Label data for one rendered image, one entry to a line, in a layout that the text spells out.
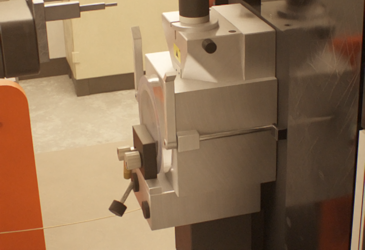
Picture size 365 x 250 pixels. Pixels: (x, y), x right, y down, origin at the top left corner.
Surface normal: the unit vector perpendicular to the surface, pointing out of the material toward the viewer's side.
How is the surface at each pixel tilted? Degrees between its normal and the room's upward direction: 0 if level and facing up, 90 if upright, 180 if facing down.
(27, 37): 90
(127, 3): 90
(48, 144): 0
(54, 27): 90
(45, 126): 0
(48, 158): 0
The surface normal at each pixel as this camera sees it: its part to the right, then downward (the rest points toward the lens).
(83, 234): -0.03, -0.92
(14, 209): 0.27, 0.37
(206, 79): -0.35, 0.77
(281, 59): -0.96, 0.14
